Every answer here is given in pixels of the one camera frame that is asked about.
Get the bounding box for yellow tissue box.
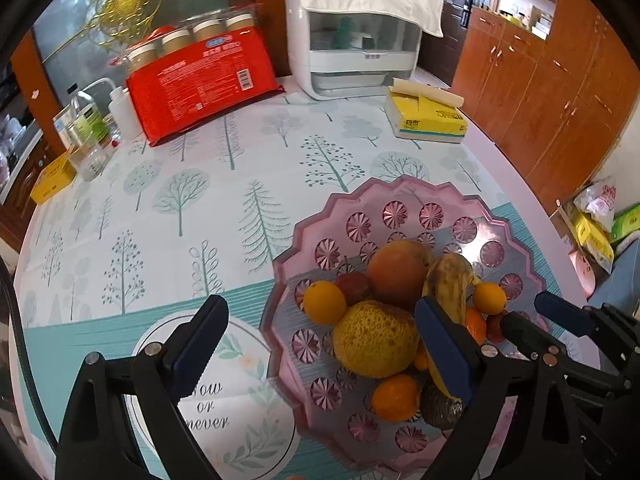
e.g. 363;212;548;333
384;78;468;145

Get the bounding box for yellow packet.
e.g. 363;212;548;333
570;210;615;266

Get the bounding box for wooden wall cabinet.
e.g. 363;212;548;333
450;0;640;211

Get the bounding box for gold door ornament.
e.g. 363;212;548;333
42;0;251;66

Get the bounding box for green packet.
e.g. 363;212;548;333
610;210;640;246

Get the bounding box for white countertop appliance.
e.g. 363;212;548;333
285;0;423;101

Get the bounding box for spotted ripe banana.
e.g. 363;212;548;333
421;252;483;402

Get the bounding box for red yellow apple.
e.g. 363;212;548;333
367;240;436;311

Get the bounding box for dark avocado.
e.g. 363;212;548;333
419;377;466;431

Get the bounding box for small glass jar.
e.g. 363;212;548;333
102;115;123;147

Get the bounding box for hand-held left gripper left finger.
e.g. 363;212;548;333
55;294;230;480

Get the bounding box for dark wooden door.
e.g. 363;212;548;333
440;0;483;81

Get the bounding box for wooden kitchen cabinet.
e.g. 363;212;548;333
0;140;56;251

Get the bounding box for white squeeze bottle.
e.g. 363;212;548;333
75;77;143;140

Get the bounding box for speckled yellow pear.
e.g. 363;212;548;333
332;300;421;380

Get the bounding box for yellow cardboard box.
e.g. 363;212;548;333
30;152;77;205

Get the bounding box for pink glass fruit bowl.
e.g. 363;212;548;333
260;176;551;476

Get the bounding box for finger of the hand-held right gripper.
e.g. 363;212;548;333
501;311;632;396
534;291;640;361

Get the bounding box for tree print tablecloth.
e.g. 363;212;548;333
10;75;601;480

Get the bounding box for red plastic packet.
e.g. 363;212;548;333
125;27;286;147

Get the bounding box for teal striped placemat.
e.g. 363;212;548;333
22;202;571;480

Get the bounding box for small yellowish orange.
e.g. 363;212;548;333
302;280;348;326
472;282;508;316

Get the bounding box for clear glass cup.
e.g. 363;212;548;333
67;132;113;182

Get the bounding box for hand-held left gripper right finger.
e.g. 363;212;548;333
413;296;586;480

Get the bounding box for red lychee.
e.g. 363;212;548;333
486;312;507;345
334;271;373;307

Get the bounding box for white plastic bag red print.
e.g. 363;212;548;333
574;184;618;233

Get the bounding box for plastic bottle green label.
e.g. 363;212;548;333
67;87;108;148

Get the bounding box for wrapped pack of jars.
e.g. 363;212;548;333
111;2;261;73

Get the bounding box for white carton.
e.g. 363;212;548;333
52;107;76;148

